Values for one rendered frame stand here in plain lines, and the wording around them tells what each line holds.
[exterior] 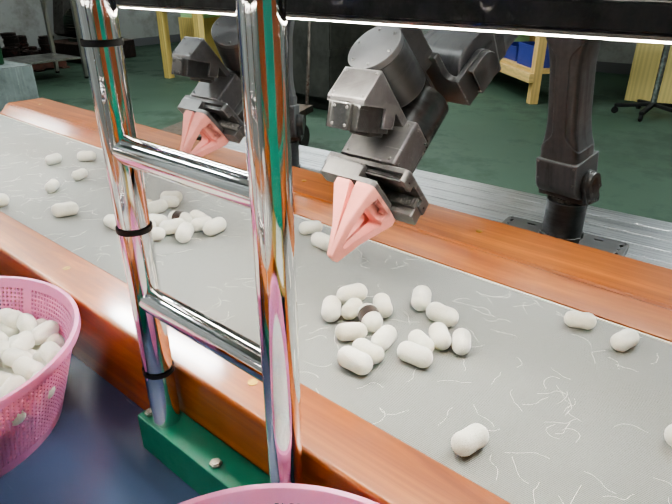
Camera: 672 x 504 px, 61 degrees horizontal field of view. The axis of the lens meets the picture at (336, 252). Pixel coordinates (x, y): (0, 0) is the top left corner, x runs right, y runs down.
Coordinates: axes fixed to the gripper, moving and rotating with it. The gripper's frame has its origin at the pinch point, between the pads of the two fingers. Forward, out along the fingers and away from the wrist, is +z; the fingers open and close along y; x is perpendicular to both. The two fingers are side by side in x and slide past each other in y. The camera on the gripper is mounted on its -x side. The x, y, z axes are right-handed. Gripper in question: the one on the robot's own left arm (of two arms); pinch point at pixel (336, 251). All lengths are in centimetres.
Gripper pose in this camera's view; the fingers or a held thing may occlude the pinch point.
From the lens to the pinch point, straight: 56.7
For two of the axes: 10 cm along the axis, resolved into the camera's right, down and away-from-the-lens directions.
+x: 4.2, 4.6, 7.8
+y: 7.6, 2.9, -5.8
